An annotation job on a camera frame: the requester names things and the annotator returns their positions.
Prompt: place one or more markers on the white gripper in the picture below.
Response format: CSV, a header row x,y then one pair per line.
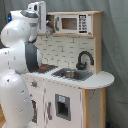
x,y
40,9

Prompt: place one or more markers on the white microwave door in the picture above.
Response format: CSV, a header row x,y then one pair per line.
x,y
73,23

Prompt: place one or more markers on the metal pot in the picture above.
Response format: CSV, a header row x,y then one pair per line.
x,y
70,74

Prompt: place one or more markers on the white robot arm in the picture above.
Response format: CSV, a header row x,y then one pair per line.
x,y
18,57

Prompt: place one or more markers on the wooden toy kitchen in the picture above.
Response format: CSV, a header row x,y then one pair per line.
x,y
75,51

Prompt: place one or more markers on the right red stove knob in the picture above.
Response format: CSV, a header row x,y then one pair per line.
x,y
34,84

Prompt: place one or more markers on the grey toy sink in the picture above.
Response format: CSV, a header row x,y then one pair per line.
x,y
81,75

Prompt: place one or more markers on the white oven door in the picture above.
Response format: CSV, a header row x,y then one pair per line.
x,y
37,119

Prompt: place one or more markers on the white fridge door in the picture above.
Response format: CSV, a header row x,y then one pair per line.
x,y
74,94

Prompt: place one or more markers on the grey ice dispenser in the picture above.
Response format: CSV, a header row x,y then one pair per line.
x,y
62,105

